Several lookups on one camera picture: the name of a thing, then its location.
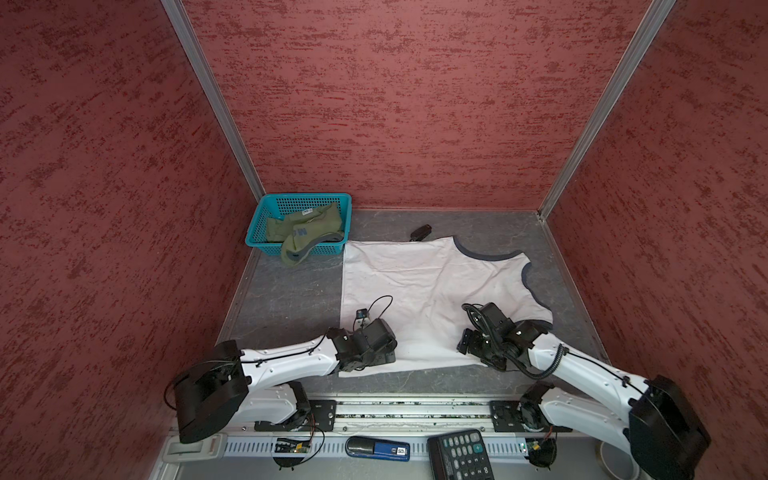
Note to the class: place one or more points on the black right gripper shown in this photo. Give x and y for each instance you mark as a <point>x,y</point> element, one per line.
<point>472,348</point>

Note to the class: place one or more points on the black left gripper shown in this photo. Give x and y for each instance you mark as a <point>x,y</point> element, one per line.
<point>380,358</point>

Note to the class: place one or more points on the white tank top navy trim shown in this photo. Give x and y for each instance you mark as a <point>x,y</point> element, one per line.
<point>418,288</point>

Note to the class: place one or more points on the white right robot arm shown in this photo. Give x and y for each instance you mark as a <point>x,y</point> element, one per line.
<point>649,419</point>

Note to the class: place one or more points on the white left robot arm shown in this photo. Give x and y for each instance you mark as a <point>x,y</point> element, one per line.
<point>234,385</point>

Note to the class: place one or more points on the green tank top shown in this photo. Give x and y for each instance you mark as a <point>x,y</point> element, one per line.
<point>300,232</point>

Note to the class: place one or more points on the blue black handheld device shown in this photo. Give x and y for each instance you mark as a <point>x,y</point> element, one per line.
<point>377,449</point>

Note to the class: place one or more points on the small black stapler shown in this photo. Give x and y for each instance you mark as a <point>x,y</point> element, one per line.
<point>420,233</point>

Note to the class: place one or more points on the black calculator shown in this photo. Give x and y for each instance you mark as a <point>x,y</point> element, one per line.
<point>460,455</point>

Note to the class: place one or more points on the left small circuit board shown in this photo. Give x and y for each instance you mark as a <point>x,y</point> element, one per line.
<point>287,446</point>

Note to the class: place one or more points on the teal plastic laundry basket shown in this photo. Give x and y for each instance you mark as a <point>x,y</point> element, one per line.
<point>279,206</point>

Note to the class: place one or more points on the grey tape roll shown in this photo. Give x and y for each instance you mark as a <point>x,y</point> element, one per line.
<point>614,463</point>

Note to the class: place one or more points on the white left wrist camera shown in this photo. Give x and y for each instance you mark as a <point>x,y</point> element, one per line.
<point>362,316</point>

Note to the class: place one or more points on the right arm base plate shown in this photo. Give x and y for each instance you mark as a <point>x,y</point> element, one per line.
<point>513,417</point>

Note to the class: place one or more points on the aluminium rail frame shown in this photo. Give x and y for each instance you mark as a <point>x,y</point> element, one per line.
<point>250,454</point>

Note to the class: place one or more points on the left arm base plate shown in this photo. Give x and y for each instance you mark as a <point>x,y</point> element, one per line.
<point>318,415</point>

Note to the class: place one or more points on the grey plastic handle block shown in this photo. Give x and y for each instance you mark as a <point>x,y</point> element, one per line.
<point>211,448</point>

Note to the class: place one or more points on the grey metal corner post right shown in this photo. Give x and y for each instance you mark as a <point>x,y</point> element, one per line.
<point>647,30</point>

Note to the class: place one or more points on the grey metal corner post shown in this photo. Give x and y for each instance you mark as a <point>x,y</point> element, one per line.
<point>647,30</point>
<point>183,28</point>

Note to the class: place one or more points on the grey metal corner post left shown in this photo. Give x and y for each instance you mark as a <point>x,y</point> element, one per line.
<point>183,28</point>

